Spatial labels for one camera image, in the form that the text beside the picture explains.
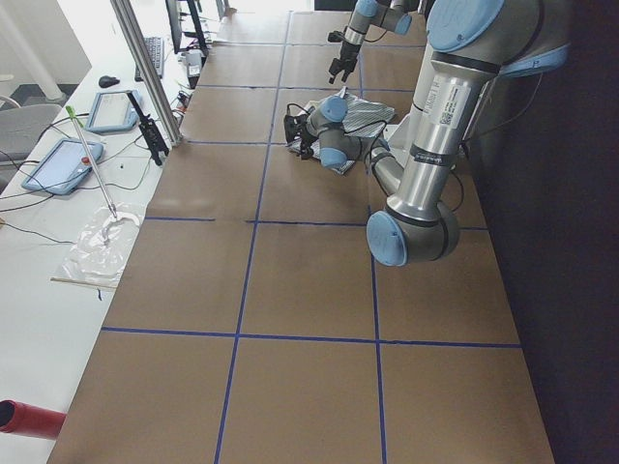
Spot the aluminium frame post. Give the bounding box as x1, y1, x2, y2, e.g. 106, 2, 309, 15
110, 0, 182, 147

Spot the clear plastic bag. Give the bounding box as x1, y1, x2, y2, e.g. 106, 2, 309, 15
50, 202, 145, 289

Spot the lower teach pendant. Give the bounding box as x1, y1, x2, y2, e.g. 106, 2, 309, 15
21, 138, 91, 195

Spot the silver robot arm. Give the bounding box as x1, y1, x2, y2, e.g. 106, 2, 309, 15
327, 0, 422, 84
283, 0, 573, 267

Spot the black clamp stand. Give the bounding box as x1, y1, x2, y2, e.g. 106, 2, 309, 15
126, 91, 169, 166

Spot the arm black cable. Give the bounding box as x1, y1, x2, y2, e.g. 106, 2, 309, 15
357, 118, 393, 165

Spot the red fire extinguisher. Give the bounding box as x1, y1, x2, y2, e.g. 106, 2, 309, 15
1, 399, 66, 440

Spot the black computer mouse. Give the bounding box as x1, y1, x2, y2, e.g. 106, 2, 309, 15
98, 75, 120, 89

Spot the black monitor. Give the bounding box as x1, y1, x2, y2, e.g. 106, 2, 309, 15
165, 0, 207, 53

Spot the navy white striped polo shirt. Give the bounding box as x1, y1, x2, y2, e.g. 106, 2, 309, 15
286, 88, 396, 174

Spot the metal reacher grabber tool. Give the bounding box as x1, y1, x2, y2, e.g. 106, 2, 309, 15
66, 106, 124, 245

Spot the teach pendant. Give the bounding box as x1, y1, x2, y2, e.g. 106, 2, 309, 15
21, 138, 91, 195
84, 91, 138, 134

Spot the upper teach pendant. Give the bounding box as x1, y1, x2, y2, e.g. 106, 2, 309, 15
84, 91, 138, 134

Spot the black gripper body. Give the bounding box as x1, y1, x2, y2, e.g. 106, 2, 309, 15
294, 118, 318, 156
333, 42, 361, 73

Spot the black keyboard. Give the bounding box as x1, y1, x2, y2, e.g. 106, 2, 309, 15
143, 37, 164, 78

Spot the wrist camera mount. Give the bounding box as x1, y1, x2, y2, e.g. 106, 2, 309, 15
283, 103, 310, 144
327, 31, 344, 43

